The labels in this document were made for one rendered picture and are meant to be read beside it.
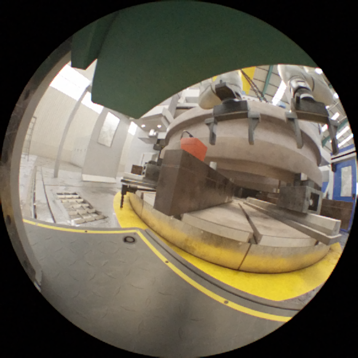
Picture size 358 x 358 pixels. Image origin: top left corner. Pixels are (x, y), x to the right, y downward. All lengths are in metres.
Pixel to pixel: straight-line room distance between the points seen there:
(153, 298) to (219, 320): 0.11
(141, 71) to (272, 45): 0.18
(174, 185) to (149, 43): 0.56
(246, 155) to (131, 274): 1.22
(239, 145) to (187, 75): 1.13
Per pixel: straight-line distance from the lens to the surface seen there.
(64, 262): 0.27
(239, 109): 0.38
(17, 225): 0.20
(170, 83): 0.20
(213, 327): 0.21
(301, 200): 1.13
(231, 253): 0.79
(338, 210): 2.27
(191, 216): 0.74
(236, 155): 1.22
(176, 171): 0.58
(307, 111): 0.39
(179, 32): 0.16
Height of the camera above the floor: 0.51
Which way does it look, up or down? 1 degrees up
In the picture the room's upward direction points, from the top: 12 degrees clockwise
